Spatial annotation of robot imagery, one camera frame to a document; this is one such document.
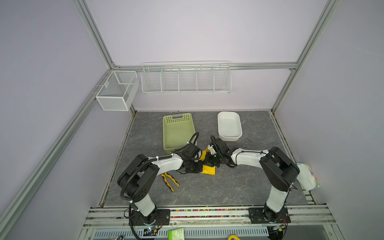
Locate white oval plastic tub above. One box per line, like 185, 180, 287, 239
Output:
218, 112, 243, 142

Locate yellow black pliers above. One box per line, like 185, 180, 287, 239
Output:
160, 172, 180, 193

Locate green white small box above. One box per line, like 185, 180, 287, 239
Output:
168, 228, 185, 240

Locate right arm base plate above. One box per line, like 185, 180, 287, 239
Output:
249, 206, 291, 224

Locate green perforated plastic basket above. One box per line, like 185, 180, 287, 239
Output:
163, 113, 195, 154

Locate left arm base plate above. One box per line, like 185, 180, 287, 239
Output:
128, 209, 171, 226

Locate aluminium frame rail base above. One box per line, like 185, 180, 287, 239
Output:
79, 205, 344, 240

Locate yellow paper napkin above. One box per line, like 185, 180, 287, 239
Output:
200, 148, 216, 175

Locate yellow tape measure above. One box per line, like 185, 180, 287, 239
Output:
228, 235, 240, 240

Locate small white mesh basket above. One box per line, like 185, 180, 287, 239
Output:
96, 71, 140, 112

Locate long white wire shelf basket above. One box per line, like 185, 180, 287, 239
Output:
141, 61, 232, 94

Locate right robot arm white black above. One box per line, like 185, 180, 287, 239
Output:
204, 135, 300, 224

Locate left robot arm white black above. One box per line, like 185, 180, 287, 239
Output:
117, 132, 203, 225

